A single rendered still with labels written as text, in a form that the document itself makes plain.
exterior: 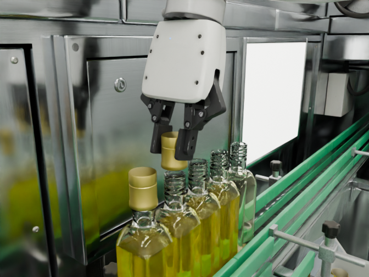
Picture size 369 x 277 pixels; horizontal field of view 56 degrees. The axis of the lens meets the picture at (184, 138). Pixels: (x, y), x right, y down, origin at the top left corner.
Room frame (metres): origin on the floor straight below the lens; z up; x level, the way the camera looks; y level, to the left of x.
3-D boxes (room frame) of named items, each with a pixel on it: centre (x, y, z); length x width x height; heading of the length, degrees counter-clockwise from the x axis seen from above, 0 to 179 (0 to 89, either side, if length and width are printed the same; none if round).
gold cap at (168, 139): (0.44, 0.01, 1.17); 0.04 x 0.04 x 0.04
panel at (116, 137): (0.82, -0.11, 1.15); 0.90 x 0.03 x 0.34; 142
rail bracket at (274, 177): (0.86, -0.22, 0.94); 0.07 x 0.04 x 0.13; 52
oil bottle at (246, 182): (0.57, -0.09, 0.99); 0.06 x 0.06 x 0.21; 52
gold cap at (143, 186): (0.39, 0.05, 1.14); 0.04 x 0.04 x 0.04
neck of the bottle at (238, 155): (0.57, -0.09, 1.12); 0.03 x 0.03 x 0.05
